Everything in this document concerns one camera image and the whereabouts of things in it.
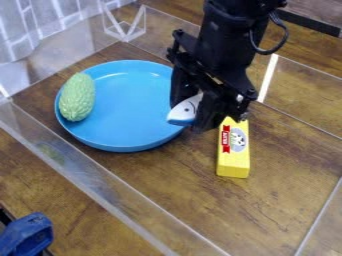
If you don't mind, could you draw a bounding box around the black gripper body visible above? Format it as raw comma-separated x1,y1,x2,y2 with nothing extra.
167,0,272,122

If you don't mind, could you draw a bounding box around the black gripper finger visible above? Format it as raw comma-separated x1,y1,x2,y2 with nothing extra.
169,65,199,107
192,93,239,133

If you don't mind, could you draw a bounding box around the white wooden toy fish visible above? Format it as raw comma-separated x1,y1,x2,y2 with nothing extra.
167,96,195,126

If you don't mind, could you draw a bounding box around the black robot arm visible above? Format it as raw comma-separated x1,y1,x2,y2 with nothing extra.
167,0,287,133

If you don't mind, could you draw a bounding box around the yellow toy butter block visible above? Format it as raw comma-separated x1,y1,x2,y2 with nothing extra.
216,117,250,178

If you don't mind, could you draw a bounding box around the black baseboard strip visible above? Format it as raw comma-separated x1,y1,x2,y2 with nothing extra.
278,10,342,38

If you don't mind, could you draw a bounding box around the green bumpy toy gourd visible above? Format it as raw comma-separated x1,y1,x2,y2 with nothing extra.
58,73,95,122

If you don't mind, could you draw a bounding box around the grey checkered curtain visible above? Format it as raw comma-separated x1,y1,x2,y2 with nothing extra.
0,0,136,64

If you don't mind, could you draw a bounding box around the blue plastic clamp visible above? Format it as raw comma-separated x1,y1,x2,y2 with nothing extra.
0,212,53,256

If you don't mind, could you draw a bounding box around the black ribbed cable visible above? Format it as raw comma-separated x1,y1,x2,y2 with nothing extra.
247,6,291,56

